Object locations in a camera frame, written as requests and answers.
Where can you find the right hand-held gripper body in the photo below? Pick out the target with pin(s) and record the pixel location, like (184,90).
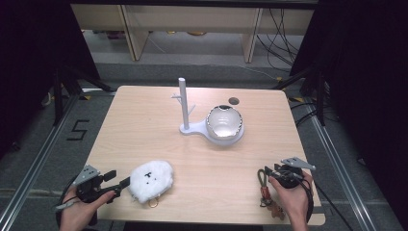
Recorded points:
(293,175)

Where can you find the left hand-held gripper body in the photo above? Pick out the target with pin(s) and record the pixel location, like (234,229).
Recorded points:
(86,179)

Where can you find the white fluffy pouch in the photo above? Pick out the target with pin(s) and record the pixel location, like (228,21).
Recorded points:
(150,183)

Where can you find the white bowl with silver rim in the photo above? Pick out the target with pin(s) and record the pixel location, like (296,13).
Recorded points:
(224,124)

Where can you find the white jewelry stand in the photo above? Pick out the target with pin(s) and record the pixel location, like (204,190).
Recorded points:
(183,96)

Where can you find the person's right hand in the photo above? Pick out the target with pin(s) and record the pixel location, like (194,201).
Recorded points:
(293,202)

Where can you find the person's left hand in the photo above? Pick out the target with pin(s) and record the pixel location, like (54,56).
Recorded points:
(78,213)

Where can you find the black metal stand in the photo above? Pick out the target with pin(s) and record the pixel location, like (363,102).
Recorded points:
(58,96)
(320,99)

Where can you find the dark round table grommet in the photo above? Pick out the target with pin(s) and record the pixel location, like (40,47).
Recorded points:
(234,100)

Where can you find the black curtain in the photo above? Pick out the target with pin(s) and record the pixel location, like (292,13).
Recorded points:
(32,48)
(362,64)

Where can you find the light wooden desk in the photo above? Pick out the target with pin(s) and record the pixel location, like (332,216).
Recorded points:
(192,19)

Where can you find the aluminium floor rail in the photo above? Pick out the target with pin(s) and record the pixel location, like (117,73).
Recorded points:
(336,173)
(38,163)

